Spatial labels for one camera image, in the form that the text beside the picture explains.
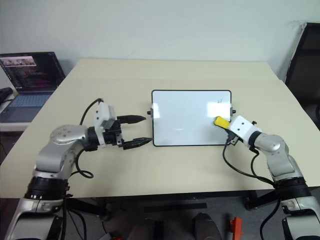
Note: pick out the yellow whiteboard eraser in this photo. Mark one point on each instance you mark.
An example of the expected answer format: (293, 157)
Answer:
(221, 122)

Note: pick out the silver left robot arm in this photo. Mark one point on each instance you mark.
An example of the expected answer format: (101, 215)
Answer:
(53, 155)

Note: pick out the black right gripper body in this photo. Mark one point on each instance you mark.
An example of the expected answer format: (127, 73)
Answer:
(233, 139)

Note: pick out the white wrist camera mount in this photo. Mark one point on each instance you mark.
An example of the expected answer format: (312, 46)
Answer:
(242, 128)
(103, 112)

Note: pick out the dark rounded shape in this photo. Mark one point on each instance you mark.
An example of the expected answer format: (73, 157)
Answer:
(207, 226)

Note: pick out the black office chair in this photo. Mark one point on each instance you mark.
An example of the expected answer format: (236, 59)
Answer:
(303, 65)

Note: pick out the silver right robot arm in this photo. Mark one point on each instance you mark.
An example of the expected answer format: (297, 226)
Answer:
(280, 160)

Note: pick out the black table frame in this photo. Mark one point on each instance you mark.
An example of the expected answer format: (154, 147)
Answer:
(160, 197)

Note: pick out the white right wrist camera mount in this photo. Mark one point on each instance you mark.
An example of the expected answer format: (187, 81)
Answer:
(242, 128)

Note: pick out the black framed whiteboard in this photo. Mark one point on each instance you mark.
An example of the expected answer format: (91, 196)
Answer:
(190, 117)

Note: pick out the open laptop with dark screen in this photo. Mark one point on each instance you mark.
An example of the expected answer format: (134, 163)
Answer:
(30, 82)

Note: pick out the orange plastic object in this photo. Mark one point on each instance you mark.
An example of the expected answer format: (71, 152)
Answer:
(237, 226)

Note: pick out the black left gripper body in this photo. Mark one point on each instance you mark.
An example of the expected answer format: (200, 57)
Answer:
(112, 138)

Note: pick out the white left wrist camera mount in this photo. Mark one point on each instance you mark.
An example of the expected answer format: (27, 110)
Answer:
(103, 112)

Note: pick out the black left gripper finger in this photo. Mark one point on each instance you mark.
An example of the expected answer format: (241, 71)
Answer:
(132, 119)
(137, 143)

